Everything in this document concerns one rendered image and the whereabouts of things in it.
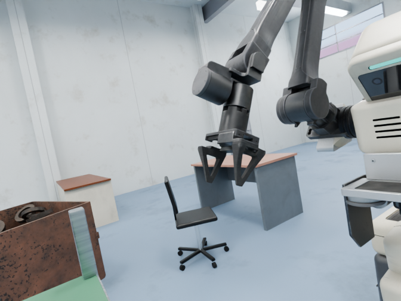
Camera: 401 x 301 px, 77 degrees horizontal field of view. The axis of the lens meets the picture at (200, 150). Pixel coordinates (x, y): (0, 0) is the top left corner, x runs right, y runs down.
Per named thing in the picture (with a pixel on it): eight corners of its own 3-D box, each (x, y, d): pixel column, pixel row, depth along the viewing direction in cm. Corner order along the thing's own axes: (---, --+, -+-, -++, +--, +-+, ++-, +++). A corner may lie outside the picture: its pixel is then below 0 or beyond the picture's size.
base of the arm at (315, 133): (356, 107, 66) (315, 114, 76) (341, 90, 62) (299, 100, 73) (349, 136, 64) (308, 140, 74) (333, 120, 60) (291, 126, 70)
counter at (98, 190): (95, 203, 611) (89, 173, 607) (120, 220, 428) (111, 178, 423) (62, 212, 573) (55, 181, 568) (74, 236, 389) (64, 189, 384)
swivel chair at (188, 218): (205, 240, 287) (191, 168, 281) (240, 253, 244) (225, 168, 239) (164, 262, 254) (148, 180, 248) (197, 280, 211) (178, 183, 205)
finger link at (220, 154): (209, 180, 48) (218, 134, 49) (190, 178, 54) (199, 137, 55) (236, 187, 51) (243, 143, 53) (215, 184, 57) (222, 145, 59)
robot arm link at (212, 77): (267, 55, 51) (239, 69, 58) (223, 27, 45) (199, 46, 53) (258, 110, 49) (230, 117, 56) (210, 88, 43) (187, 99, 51)
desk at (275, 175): (234, 197, 440) (226, 155, 435) (306, 211, 319) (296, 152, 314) (199, 211, 401) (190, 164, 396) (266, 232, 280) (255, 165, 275)
